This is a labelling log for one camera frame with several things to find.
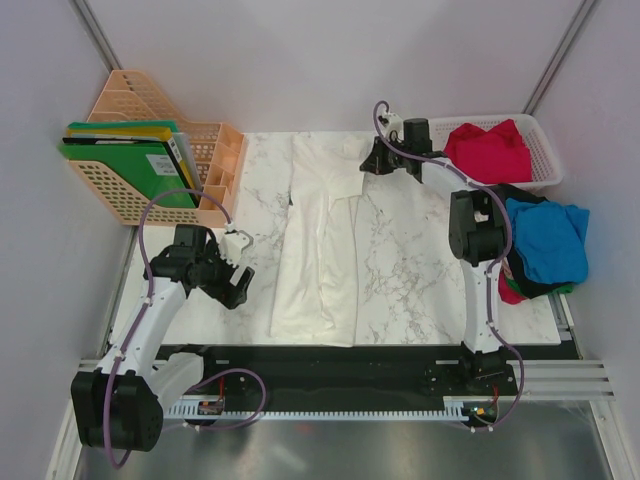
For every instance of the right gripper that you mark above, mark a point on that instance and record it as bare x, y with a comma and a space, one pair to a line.
374, 163

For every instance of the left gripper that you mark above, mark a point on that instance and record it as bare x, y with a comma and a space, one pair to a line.
228, 294

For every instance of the white t shirt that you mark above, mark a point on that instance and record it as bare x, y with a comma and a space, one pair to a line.
316, 296

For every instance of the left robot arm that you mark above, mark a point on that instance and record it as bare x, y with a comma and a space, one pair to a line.
121, 403

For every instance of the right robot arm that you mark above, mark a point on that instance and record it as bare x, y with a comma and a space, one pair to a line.
479, 230

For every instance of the red t shirt in basket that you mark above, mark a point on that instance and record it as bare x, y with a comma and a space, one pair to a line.
497, 155

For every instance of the peach plastic file organizer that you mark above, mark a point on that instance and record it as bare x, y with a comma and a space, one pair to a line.
136, 145

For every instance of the green file folder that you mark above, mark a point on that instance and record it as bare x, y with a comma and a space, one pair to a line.
135, 170

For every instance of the white plastic basket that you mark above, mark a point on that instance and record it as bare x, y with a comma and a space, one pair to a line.
547, 169

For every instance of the blue t shirt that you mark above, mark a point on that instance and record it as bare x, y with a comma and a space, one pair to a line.
550, 239

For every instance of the black t shirt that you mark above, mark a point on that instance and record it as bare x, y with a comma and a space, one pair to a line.
508, 191

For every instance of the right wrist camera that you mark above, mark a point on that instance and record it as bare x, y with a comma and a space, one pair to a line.
391, 125

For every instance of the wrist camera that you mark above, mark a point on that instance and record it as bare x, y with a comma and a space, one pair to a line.
233, 244
391, 125

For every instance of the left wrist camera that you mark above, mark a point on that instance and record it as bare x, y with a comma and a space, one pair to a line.
233, 244

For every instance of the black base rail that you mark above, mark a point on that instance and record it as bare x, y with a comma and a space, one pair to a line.
359, 378

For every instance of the white slotted cable duct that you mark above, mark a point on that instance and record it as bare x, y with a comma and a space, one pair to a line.
199, 408

